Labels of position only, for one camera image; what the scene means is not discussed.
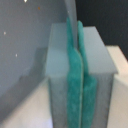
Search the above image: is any beige woven placemat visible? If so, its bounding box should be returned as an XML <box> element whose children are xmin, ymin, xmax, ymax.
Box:
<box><xmin>0</xmin><ymin>45</ymin><xmax>128</xmax><ymax>128</ymax></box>

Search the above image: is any teal padded gripper left finger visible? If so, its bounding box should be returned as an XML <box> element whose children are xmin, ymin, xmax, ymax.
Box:
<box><xmin>67</xmin><ymin>19</ymin><xmax>82</xmax><ymax>128</ymax></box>

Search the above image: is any teal padded gripper right finger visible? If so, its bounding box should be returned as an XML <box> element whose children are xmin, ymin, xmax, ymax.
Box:
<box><xmin>78</xmin><ymin>21</ymin><xmax>97</xmax><ymax>128</ymax></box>

